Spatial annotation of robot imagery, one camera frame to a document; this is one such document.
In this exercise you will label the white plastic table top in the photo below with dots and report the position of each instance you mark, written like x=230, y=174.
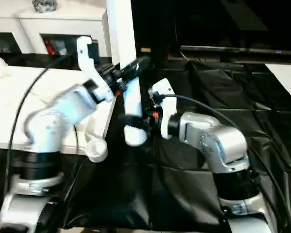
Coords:
x=19, y=107

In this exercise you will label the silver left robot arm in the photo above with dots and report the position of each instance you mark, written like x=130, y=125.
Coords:
x=53, y=126

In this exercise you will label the small yellow label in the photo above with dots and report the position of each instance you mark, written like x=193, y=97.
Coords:
x=145, y=49

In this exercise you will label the red bottle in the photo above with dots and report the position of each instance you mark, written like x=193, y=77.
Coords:
x=48, y=46

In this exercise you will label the white cabinet with glass doors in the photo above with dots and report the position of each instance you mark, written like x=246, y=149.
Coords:
x=63, y=26

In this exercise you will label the black plastic mat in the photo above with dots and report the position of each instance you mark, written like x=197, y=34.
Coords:
x=184, y=194

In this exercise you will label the dark object on cabinet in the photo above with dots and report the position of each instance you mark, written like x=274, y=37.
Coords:
x=44, y=5

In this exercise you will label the white flat board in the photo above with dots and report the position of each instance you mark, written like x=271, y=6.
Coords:
x=288, y=80

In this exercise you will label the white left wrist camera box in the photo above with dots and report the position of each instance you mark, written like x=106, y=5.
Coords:
x=89, y=63

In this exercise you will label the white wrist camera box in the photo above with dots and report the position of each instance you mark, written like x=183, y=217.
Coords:
x=166, y=97
x=89, y=63

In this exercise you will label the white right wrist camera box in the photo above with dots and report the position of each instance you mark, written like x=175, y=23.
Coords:
x=166, y=97

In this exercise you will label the black horizontal rail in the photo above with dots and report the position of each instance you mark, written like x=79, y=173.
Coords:
x=242, y=49

